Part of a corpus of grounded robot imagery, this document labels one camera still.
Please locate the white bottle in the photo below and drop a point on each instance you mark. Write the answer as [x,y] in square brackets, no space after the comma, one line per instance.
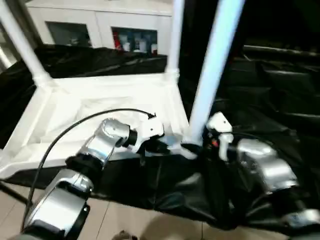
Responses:
[126,46]

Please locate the dark metal rail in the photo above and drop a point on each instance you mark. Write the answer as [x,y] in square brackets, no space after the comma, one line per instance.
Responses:
[282,50]

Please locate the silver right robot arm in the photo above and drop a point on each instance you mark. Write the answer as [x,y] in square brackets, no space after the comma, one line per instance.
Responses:
[272,165]

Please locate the white plastic table leg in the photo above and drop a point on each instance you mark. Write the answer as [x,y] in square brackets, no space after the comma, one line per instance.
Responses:
[25,42]
[217,62]
[176,35]

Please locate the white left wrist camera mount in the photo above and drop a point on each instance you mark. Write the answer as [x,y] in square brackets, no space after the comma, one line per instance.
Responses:
[150,128]

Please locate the white glass-door cabinet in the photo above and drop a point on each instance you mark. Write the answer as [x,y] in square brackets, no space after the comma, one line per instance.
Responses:
[100,15]

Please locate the white window frame bar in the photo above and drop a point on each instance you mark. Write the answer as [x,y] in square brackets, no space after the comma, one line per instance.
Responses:
[3,52]

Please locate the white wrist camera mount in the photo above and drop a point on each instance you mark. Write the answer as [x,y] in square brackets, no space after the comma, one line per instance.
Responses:
[221,125]
[150,128]

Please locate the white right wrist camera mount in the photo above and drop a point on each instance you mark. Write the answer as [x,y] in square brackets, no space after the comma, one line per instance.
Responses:
[221,125]

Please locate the black work mat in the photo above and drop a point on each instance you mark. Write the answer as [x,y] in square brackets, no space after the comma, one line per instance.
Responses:
[200,185]

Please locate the red package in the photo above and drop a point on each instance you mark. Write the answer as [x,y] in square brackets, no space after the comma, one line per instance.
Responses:
[116,40]

